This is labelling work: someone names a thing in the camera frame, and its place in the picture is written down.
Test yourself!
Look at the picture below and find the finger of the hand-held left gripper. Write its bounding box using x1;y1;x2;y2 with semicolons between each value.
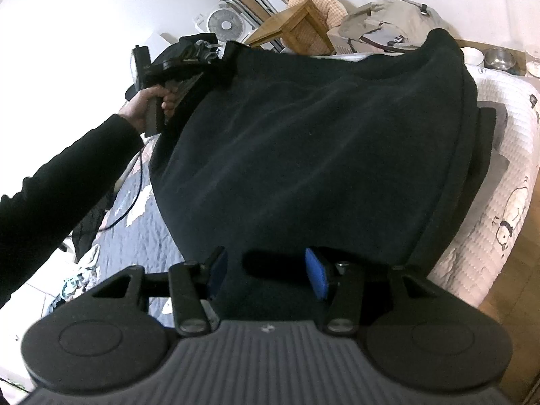
194;39;231;65

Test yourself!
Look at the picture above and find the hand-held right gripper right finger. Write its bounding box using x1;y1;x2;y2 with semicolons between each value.
304;247;443;338

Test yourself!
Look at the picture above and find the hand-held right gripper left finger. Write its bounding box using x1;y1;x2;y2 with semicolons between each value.
90;245;231;338

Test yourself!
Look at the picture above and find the black sweatshirt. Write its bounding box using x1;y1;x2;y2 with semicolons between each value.
148;29;479;304

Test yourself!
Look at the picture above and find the person's left forearm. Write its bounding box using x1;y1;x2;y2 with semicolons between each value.
0;112;145;311

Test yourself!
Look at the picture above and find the person's left hand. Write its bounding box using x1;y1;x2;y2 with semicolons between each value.
119;86;180;131

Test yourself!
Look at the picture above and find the white fan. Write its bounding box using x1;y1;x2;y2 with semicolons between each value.
193;6;254;36

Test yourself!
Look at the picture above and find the white box appliance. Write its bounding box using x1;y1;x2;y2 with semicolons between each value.
141;30;176;53

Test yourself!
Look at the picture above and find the wooden chair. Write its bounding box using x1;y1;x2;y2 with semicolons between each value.
245;0;336;56

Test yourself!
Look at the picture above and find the beige backpack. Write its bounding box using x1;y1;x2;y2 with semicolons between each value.
327;0;448;55

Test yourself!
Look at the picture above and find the white quilted bed sheet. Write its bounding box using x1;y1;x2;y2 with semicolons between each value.
426;67;540;308

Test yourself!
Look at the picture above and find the white bowl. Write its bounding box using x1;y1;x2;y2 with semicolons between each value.
460;46;486;68

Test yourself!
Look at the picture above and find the steel bowl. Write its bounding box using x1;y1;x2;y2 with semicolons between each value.
483;48;517;72

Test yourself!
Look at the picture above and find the glass cup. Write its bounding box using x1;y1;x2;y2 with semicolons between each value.
525;44;540;77

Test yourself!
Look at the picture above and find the black cable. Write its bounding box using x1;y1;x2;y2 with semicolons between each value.
99;141;146;233

